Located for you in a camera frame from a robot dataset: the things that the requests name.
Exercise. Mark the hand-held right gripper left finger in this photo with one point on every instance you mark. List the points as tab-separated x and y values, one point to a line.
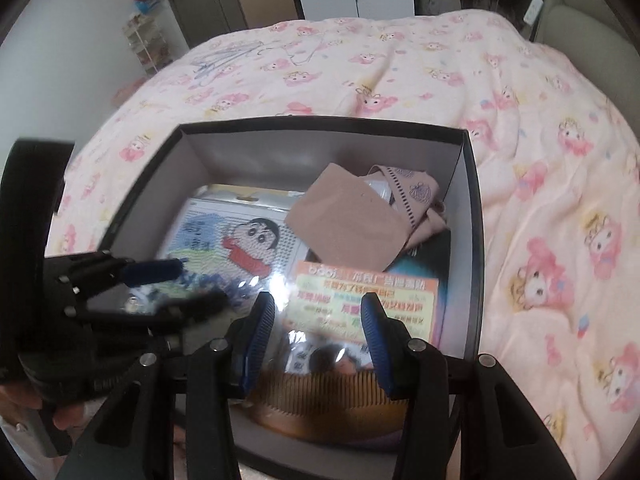
257	340

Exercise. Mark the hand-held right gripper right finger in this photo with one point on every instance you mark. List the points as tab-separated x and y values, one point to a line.
376	340

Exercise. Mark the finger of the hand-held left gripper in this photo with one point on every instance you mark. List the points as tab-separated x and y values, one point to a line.
150	270
195	307

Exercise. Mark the sticker sheet pack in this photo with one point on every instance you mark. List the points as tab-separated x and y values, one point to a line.
400	290

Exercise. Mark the cartoon bead kit packet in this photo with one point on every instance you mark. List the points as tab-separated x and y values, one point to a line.
225	240

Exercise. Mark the wooden comb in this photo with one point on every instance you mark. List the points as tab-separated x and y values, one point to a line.
320	405

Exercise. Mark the brown paper pouch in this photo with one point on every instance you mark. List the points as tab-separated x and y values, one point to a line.
345	215

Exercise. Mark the black cardboard box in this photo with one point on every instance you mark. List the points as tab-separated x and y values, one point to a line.
465	240

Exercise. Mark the patterned beige cloth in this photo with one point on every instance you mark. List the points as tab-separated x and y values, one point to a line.
415	195

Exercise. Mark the person's left hand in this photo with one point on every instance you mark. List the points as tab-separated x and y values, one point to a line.
22	396

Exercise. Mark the pink basket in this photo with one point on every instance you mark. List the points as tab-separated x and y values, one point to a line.
127	92

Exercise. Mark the white shelf rack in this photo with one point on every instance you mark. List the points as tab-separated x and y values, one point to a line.
147	45

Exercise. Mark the grey door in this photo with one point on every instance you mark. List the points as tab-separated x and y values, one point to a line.
200	0

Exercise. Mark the white power strip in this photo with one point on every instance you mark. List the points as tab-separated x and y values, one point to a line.
534	10

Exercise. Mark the grey sofa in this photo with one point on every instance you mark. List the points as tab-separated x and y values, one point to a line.
590	25

